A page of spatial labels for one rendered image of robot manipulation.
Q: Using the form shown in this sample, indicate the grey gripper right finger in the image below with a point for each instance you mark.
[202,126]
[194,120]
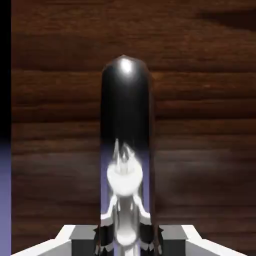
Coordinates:
[176,240]

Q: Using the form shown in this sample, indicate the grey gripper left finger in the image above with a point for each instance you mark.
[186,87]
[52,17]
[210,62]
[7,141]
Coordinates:
[80,240]

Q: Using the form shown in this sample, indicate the dark wood cabinet door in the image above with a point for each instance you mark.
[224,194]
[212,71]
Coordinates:
[190,120]

